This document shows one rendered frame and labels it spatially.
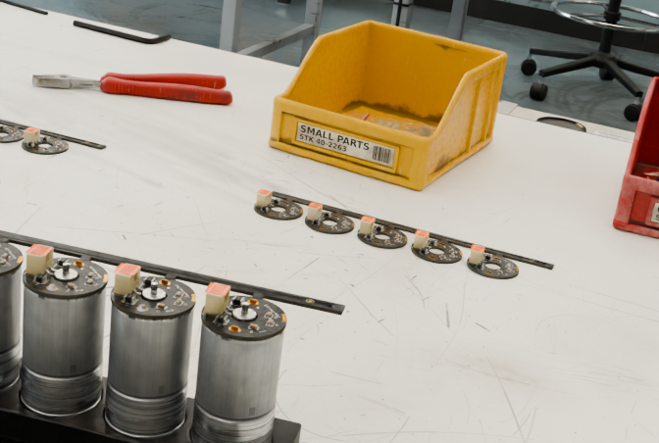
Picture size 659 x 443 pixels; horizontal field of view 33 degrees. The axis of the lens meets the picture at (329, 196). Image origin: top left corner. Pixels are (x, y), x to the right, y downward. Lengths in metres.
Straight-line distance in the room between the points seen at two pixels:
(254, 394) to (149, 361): 0.03
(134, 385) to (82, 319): 0.02
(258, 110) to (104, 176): 0.16
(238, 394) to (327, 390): 0.09
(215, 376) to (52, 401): 0.05
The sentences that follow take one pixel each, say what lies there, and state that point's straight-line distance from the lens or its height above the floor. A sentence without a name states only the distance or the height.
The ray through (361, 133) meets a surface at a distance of 0.61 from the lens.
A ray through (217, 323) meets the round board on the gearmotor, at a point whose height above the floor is 0.81.
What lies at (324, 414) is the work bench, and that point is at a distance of 0.40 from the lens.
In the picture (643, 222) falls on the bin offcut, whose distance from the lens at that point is 0.61.
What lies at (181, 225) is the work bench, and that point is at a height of 0.75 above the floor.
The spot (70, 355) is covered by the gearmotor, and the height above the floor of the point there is 0.79.
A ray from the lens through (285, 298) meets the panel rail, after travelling 0.33.
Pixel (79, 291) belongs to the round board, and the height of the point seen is 0.81.
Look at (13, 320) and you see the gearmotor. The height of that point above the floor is 0.79.
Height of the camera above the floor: 0.96
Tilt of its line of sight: 22 degrees down
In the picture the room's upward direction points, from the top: 8 degrees clockwise
